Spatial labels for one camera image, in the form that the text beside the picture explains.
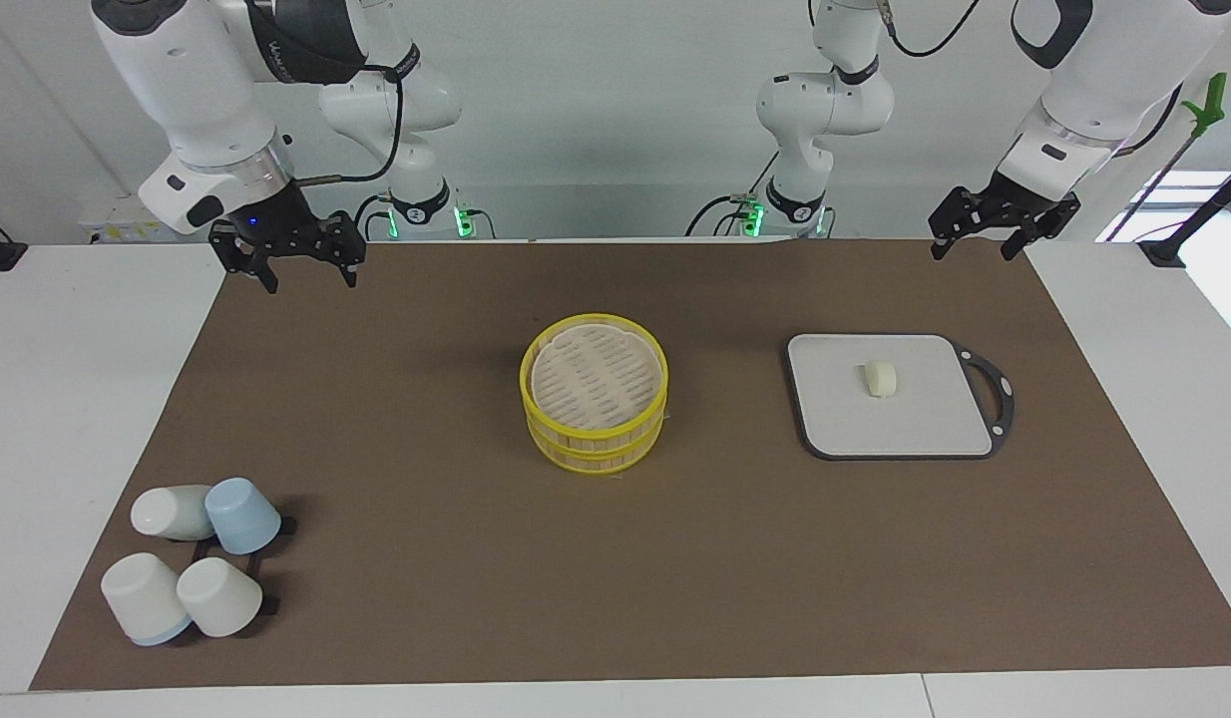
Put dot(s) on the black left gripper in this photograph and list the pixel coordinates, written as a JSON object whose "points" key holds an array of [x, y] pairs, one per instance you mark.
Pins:
{"points": [[1010, 204]]}

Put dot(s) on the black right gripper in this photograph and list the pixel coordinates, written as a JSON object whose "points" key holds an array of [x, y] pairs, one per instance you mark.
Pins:
{"points": [[281, 224]]}

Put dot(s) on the pale steamed bun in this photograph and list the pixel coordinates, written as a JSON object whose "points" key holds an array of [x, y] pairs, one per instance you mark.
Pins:
{"points": [[881, 379]]}

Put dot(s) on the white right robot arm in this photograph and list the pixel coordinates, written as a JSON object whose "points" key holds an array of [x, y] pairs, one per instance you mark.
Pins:
{"points": [[197, 80]]}

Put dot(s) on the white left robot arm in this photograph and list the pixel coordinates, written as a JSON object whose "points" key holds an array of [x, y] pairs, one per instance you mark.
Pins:
{"points": [[825, 110]]}

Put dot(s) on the yellow bamboo steamer basket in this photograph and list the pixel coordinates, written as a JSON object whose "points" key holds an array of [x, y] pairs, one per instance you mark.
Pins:
{"points": [[596, 389]]}

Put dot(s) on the white cutting board grey rim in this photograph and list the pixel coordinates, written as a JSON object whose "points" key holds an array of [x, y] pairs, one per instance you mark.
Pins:
{"points": [[855, 419]]}

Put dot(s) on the black stand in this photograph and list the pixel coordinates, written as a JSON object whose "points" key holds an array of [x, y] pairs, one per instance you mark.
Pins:
{"points": [[1199, 214]]}

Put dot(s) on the light blue cup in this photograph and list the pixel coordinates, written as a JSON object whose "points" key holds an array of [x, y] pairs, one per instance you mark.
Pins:
{"points": [[241, 516]]}

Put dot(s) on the black cup rack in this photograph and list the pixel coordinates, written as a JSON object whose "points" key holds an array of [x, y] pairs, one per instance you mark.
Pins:
{"points": [[286, 526]]}

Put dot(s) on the green clamp on rod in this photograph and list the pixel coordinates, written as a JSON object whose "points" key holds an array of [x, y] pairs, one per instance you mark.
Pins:
{"points": [[1209, 100]]}

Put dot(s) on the white cup blue rim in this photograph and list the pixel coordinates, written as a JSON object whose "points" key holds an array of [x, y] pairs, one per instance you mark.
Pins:
{"points": [[142, 598]]}

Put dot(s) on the brown table mat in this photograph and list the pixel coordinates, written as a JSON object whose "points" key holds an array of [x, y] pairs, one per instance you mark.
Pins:
{"points": [[675, 558]]}

